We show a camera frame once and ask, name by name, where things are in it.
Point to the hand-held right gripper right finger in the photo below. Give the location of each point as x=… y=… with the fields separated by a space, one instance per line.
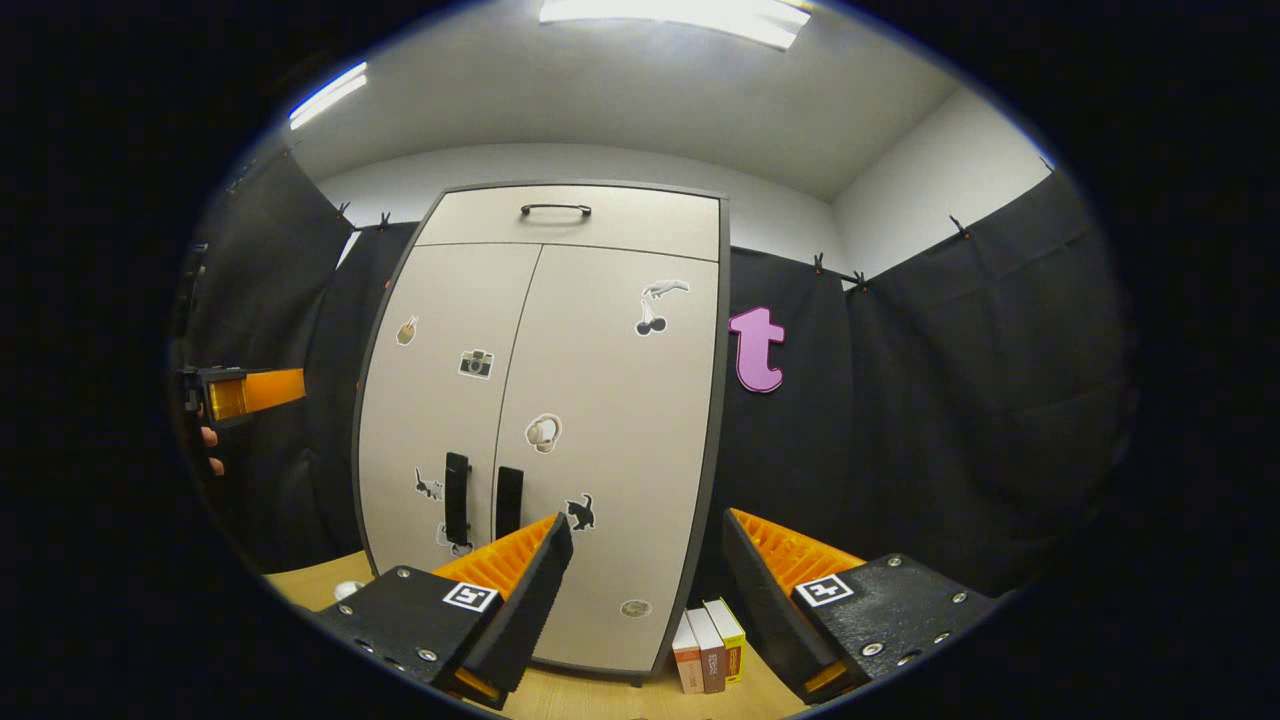
x=765 y=610

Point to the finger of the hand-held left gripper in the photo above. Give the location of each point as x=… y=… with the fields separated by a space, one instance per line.
x=265 y=392

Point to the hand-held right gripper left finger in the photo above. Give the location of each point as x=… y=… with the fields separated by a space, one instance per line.
x=525 y=610

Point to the cabinet door with camera sticker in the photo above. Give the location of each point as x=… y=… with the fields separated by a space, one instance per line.
x=440 y=400

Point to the cabinet door with cherry sticker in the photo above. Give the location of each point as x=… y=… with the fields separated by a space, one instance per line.
x=610 y=400

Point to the beige double-door shoe cabinet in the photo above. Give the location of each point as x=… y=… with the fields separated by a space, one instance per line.
x=650 y=225

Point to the beige cabinet drawer front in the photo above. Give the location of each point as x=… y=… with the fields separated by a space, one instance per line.
x=650 y=225

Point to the yellow book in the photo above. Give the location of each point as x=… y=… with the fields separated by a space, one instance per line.
x=730 y=640

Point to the dark red book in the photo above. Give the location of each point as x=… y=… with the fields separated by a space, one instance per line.
x=708 y=650

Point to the white round bowl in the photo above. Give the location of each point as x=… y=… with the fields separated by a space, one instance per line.
x=348 y=590

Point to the black backdrop cloth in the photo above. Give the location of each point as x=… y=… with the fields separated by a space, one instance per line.
x=950 y=400

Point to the small ceiling light panel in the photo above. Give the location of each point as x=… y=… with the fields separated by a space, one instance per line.
x=325 y=97

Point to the large ceiling light panel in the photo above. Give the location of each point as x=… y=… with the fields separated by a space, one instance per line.
x=680 y=15

